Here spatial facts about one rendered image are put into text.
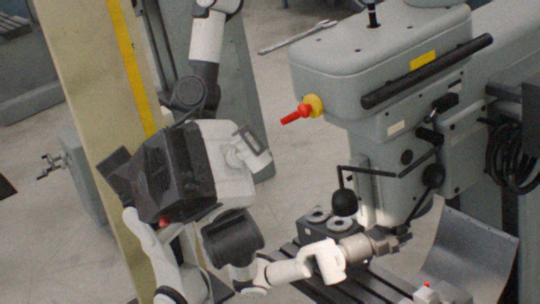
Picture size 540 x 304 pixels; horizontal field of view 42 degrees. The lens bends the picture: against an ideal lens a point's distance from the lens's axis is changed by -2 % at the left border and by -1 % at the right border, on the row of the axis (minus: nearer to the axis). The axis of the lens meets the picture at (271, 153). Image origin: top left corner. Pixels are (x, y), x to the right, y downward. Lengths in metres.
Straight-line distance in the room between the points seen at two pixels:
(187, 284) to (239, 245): 0.51
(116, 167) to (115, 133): 1.24
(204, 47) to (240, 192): 0.42
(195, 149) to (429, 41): 0.67
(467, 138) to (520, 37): 0.33
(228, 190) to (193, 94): 0.28
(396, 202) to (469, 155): 0.27
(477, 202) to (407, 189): 0.52
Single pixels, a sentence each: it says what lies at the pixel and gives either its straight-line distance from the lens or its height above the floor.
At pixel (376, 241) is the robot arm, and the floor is 1.26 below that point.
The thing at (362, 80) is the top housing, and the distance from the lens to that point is 1.67.
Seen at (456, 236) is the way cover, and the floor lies 1.00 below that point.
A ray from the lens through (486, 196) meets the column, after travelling 2.39.
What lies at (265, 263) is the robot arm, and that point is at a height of 1.19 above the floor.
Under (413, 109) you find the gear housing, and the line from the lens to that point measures 1.83.
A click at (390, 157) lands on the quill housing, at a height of 1.56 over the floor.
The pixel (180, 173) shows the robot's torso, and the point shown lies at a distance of 1.86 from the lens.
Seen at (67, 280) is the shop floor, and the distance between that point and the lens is 4.58.
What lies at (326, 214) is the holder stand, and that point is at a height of 1.11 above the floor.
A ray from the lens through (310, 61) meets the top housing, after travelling 1.72.
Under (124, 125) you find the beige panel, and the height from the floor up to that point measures 1.14.
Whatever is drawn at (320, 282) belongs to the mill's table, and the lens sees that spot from 2.52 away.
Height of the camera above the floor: 2.51
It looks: 28 degrees down
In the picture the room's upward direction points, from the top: 12 degrees counter-clockwise
